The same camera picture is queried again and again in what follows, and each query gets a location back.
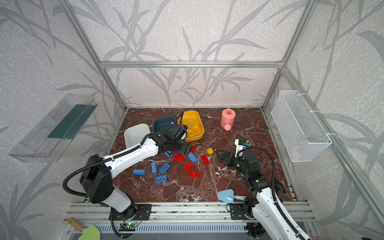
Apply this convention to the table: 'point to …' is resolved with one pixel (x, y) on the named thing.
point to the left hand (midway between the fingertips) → (187, 142)
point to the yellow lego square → (195, 126)
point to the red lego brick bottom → (193, 174)
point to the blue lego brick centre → (192, 157)
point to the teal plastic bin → (161, 123)
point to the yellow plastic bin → (192, 119)
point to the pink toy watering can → (227, 117)
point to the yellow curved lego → (210, 151)
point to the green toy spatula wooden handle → (73, 222)
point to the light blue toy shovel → (228, 196)
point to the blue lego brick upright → (154, 168)
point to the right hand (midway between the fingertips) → (222, 148)
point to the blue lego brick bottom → (160, 179)
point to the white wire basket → (304, 137)
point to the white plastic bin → (134, 135)
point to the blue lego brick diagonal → (164, 168)
